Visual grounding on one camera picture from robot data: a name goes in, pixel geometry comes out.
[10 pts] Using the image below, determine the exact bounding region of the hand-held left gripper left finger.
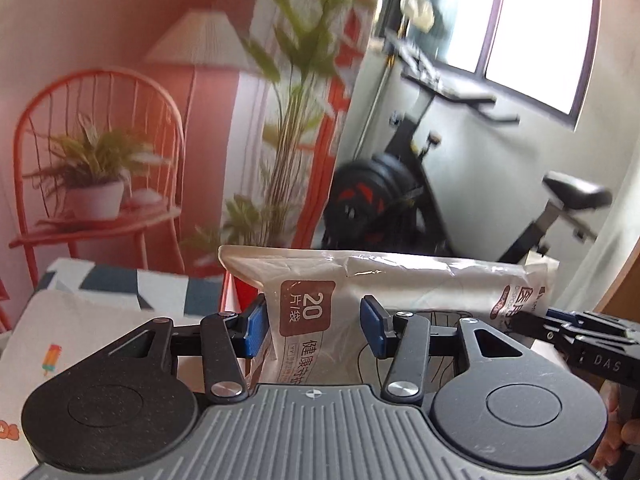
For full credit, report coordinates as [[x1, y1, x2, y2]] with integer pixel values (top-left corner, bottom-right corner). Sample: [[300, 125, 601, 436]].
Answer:
[[107, 294, 269, 404]]

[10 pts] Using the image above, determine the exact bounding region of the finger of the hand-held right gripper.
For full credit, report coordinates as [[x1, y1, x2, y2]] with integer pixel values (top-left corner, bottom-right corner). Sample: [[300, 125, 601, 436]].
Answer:
[[509, 311, 583, 357], [545, 308, 640, 337]]

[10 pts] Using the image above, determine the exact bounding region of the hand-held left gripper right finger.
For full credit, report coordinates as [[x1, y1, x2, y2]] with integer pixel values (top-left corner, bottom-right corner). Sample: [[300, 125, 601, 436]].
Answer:
[[360, 296, 526, 404]]

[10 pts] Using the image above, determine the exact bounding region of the red cardboard box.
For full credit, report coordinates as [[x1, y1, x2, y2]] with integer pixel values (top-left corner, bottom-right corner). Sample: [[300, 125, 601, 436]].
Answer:
[[219, 270, 262, 317]]

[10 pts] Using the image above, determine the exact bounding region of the white face mask packet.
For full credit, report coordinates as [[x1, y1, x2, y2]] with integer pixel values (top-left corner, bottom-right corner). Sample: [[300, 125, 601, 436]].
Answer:
[[219, 244, 557, 387]]

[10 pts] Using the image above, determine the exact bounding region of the person's right hand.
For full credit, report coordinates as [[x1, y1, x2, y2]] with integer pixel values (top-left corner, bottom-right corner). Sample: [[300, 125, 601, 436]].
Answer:
[[592, 382, 640, 476]]

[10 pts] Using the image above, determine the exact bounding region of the brown wooden door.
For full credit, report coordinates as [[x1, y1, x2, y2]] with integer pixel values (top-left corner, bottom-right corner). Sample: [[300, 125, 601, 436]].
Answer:
[[597, 237, 640, 313]]

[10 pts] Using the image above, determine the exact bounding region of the black exercise bike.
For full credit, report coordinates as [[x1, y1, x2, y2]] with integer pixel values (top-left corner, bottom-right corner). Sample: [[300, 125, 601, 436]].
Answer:
[[320, 72, 614, 267]]

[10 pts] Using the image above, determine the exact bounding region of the geometric patterned pillow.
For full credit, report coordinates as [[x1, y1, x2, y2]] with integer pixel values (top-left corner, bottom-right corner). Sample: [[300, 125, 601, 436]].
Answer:
[[37, 257, 226, 311]]

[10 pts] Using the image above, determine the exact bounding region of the white printed blanket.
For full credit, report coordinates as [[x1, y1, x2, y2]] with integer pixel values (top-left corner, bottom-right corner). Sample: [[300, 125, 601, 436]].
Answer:
[[0, 287, 223, 461]]

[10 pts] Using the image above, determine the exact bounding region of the metal phone holder stand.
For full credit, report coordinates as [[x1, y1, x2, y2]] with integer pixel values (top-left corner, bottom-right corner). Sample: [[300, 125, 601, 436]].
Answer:
[[357, 27, 451, 163]]

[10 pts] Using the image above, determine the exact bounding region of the dark framed window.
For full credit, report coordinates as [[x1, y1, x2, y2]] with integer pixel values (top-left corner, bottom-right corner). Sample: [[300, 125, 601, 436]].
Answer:
[[387, 0, 603, 132]]

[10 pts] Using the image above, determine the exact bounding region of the white cloth cover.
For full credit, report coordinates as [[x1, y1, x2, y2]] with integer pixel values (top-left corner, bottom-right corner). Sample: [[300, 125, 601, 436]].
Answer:
[[401, 0, 436, 32]]

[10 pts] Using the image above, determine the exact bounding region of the wall poster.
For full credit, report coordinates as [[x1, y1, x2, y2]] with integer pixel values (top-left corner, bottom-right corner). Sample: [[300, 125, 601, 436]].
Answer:
[[0, 0, 383, 288]]

